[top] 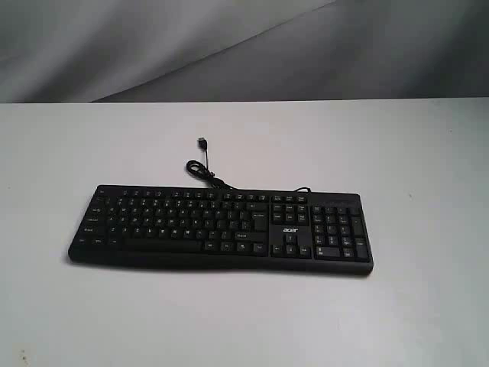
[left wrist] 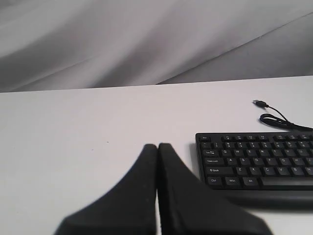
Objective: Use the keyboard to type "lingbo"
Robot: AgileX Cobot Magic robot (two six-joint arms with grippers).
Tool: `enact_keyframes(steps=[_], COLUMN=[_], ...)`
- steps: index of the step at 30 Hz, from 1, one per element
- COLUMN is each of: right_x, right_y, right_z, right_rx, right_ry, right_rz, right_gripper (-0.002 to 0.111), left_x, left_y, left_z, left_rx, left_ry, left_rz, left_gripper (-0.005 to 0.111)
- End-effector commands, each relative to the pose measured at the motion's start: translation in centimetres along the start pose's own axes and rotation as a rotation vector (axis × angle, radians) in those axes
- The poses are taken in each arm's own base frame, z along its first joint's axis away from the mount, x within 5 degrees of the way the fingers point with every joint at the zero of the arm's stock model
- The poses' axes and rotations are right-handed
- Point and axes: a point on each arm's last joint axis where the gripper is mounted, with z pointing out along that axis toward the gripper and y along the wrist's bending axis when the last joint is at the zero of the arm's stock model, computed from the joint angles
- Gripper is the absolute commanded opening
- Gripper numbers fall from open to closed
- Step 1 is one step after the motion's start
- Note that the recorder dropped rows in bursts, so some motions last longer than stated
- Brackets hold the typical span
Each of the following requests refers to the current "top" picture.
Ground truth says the grey wrinkled backdrop cloth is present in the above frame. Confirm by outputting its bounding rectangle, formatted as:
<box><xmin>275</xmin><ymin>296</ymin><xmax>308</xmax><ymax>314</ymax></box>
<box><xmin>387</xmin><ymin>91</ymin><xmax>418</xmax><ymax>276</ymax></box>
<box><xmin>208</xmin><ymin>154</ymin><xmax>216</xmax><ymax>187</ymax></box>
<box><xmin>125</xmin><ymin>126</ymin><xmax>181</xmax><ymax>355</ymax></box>
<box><xmin>1</xmin><ymin>1</ymin><xmax>488</xmax><ymax>102</ymax></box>

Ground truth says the black acer keyboard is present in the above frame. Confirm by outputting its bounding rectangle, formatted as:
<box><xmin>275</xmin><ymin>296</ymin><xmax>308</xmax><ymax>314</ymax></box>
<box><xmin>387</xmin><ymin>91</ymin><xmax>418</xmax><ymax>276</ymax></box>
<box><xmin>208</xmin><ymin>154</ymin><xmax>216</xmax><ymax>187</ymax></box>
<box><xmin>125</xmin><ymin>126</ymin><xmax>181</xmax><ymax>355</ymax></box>
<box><xmin>68</xmin><ymin>185</ymin><xmax>374</xmax><ymax>275</ymax></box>

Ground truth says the black USB cable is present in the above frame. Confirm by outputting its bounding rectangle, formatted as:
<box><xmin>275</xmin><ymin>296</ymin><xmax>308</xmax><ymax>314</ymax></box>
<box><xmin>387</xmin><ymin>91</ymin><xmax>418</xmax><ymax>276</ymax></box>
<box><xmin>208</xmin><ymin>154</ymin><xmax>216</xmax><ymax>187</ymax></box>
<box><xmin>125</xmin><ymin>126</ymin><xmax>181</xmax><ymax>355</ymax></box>
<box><xmin>186</xmin><ymin>135</ymin><xmax>311</xmax><ymax>193</ymax></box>

